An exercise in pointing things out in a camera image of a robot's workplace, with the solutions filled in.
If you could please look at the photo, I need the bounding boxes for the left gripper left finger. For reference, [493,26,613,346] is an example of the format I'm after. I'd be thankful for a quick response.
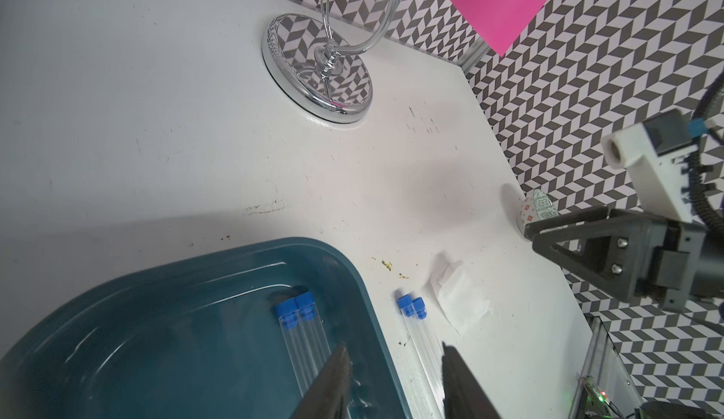
[291,344,352,419]

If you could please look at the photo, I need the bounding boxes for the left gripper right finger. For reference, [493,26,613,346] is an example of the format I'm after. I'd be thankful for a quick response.
[442,344,501,419]

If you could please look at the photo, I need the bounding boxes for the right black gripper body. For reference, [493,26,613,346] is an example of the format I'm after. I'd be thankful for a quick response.
[635,222,723,312]

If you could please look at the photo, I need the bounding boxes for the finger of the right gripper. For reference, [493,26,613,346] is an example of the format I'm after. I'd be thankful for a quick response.
[524,207,650,302]

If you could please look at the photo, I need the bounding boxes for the blue capped test tube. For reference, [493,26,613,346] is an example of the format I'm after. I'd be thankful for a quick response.
[295,291,331,374]
[397,295,445,418]
[412,298,443,379]
[275,298,318,396]

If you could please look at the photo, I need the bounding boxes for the white gauze cloth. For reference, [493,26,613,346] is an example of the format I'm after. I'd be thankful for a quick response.
[430,261,492,335]

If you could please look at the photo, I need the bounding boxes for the teal rectangular plastic tray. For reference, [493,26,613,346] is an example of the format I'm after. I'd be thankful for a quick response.
[1,237,410,418]

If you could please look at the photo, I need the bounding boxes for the chrome wire glass rack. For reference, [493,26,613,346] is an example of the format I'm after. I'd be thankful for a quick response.
[261,0,401,125]

